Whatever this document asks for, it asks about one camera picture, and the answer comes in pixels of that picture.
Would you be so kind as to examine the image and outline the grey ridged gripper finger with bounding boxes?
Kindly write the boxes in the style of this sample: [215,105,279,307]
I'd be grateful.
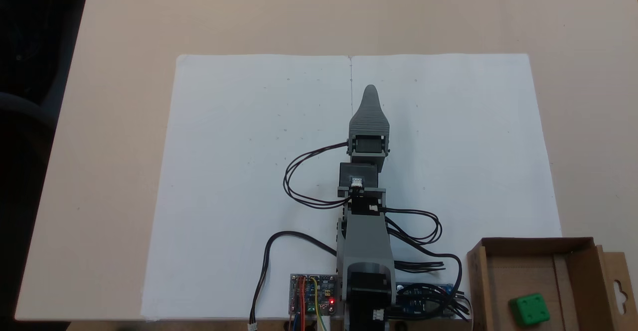
[348,84,391,137]

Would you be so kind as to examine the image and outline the green dice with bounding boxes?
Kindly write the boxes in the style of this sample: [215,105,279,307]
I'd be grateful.
[508,293,552,328]

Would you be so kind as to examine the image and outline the white paper sheet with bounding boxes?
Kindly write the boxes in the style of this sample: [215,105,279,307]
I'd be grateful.
[349,53,563,319]
[141,54,355,321]

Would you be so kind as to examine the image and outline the blue circuit board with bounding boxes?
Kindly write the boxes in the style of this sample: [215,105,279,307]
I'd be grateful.
[396,282,457,318]

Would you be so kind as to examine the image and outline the brown cardboard box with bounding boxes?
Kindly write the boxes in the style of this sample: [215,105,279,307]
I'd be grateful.
[466,237,630,331]

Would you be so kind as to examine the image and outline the long black cable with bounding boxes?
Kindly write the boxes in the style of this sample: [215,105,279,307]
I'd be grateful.
[391,231,473,320]

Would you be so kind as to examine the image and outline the circuit board with coloured wires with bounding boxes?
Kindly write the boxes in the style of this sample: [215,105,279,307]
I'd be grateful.
[289,274,345,318]

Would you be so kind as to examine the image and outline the yellow wire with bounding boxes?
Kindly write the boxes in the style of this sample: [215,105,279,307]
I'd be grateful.
[309,277,330,331]

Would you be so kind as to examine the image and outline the thick black power cable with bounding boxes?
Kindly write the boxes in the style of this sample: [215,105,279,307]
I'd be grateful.
[248,231,339,331]

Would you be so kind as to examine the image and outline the red wire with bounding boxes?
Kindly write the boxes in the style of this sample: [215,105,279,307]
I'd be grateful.
[297,277,307,331]

